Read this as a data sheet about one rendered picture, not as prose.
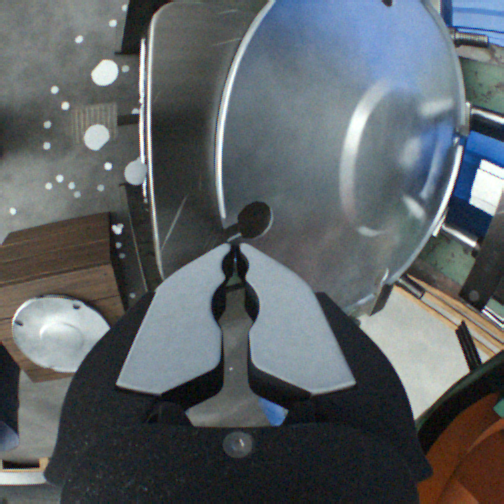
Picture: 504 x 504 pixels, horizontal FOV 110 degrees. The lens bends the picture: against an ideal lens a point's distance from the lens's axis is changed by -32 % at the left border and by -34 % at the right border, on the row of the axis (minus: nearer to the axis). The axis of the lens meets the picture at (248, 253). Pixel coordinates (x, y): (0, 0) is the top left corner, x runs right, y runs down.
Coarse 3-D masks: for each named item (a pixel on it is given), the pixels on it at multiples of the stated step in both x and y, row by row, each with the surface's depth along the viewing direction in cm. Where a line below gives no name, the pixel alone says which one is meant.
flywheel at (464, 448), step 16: (480, 400) 29; (464, 416) 27; (480, 416) 26; (496, 416) 25; (448, 432) 26; (464, 432) 25; (480, 432) 24; (496, 432) 25; (432, 448) 24; (448, 448) 23; (464, 448) 22; (480, 448) 24; (496, 448) 22; (432, 464) 22; (448, 464) 21; (464, 464) 22; (480, 464) 21; (496, 464) 20; (432, 480) 20; (448, 480) 21; (464, 480) 20; (480, 480) 18; (496, 480) 17; (432, 496) 18; (448, 496) 18; (464, 496) 17; (480, 496) 16; (496, 496) 14
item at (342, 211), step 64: (320, 0) 9; (256, 64) 9; (320, 64) 11; (384, 64) 12; (448, 64) 15; (256, 128) 11; (320, 128) 13; (384, 128) 14; (448, 128) 19; (256, 192) 13; (320, 192) 15; (384, 192) 17; (448, 192) 24; (320, 256) 18; (384, 256) 23
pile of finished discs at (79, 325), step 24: (24, 312) 47; (48, 312) 50; (72, 312) 54; (96, 312) 57; (24, 336) 49; (48, 336) 52; (72, 336) 56; (96, 336) 61; (48, 360) 56; (72, 360) 60
